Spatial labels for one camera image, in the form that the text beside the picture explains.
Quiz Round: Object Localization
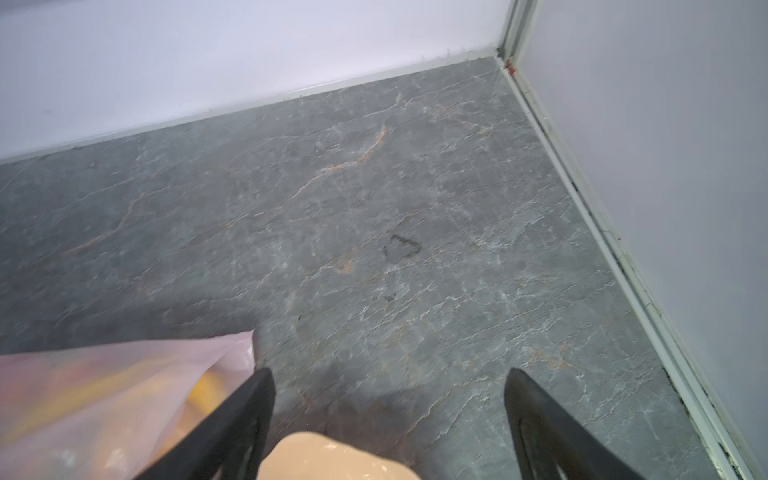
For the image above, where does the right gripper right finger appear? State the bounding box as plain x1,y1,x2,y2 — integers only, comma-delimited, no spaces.
504,368,641,479

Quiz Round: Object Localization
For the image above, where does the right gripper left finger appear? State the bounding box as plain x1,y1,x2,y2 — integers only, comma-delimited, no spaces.
138,368,276,479

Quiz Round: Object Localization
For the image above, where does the pink plastic bag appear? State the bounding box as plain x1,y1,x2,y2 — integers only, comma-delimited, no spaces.
1,331,255,479

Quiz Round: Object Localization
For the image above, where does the beige wavy fruit plate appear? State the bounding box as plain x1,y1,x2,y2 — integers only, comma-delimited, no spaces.
257,432,420,480

